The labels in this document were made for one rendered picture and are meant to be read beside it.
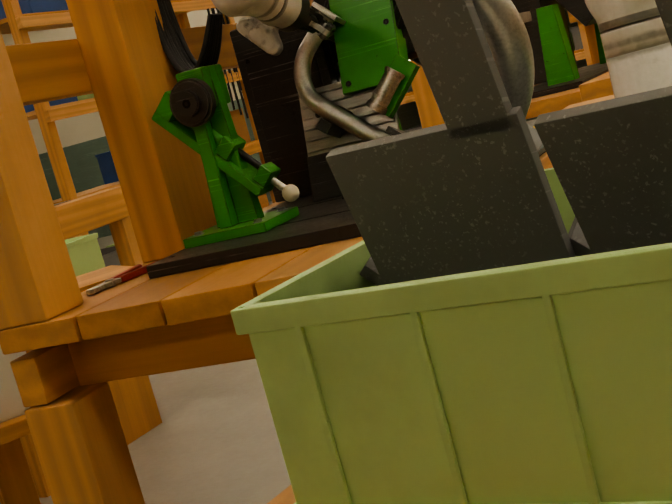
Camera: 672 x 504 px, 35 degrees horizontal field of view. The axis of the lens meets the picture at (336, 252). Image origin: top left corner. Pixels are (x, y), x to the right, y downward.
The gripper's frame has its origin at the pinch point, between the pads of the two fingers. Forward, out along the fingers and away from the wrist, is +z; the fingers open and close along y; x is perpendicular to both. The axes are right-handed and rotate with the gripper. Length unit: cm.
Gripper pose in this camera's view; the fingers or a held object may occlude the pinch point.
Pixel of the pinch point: (320, 23)
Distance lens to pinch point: 191.0
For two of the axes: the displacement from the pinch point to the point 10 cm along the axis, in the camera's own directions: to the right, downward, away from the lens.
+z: 4.3, 0.1, 9.0
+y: -7.3, -5.8, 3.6
